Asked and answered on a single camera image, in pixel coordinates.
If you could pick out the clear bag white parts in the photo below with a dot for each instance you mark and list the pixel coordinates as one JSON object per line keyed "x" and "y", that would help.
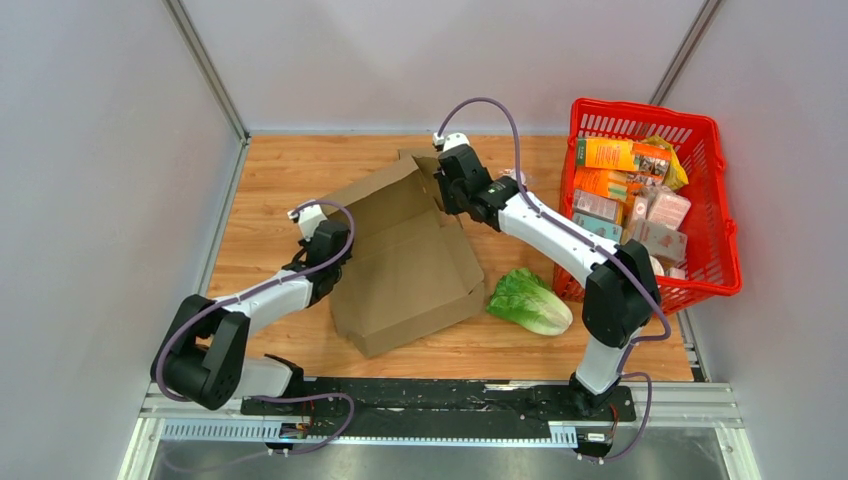
{"x": 517, "y": 175}

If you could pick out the orange sponge pack lower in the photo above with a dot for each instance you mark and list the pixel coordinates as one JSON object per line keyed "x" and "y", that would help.
{"x": 610, "y": 184}

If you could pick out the yellow snack bag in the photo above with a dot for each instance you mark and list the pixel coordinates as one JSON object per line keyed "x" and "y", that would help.
{"x": 674, "y": 175}

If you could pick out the teal box package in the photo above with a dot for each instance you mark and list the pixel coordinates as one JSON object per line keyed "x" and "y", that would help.
{"x": 599, "y": 227}

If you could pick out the brown cardboard sheet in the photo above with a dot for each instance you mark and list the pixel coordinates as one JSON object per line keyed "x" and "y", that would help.
{"x": 413, "y": 271}

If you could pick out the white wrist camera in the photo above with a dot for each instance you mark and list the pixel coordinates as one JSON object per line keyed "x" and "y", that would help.
{"x": 307, "y": 217}
{"x": 443, "y": 142}

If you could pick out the aluminium frame post right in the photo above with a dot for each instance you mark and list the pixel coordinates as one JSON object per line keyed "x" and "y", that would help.
{"x": 686, "y": 49}

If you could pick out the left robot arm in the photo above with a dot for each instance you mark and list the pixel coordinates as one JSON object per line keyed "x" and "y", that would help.
{"x": 202, "y": 358}

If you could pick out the red plastic basket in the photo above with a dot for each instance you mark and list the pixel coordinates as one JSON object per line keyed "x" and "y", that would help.
{"x": 641, "y": 172}

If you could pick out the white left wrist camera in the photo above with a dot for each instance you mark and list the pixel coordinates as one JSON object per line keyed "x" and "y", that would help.
{"x": 307, "y": 217}

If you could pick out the aluminium frame post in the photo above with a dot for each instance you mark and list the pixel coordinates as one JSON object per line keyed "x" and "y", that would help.
{"x": 686, "y": 49}
{"x": 191, "y": 36}

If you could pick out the aluminium frame post left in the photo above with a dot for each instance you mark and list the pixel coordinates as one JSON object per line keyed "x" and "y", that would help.
{"x": 191, "y": 36}

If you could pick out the pink snack package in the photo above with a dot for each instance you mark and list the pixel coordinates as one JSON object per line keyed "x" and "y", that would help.
{"x": 668, "y": 209}

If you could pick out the white tape roll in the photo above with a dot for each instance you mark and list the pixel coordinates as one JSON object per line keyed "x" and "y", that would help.
{"x": 657, "y": 267}

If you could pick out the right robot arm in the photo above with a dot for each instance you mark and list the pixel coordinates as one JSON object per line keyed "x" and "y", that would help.
{"x": 620, "y": 288}

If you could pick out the brown cardboard box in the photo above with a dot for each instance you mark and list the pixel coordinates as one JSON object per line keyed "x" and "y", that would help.
{"x": 425, "y": 157}

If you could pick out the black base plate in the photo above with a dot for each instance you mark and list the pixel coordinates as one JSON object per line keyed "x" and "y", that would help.
{"x": 427, "y": 408}

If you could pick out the pink white package lower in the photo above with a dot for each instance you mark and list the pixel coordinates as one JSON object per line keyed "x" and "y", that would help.
{"x": 666, "y": 244}

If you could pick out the green lettuce head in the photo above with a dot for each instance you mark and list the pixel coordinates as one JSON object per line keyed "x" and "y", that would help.
{"x": 523, "y": 298}

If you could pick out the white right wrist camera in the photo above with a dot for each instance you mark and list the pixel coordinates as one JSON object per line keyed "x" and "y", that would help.
{"x": 443, "y": 142}

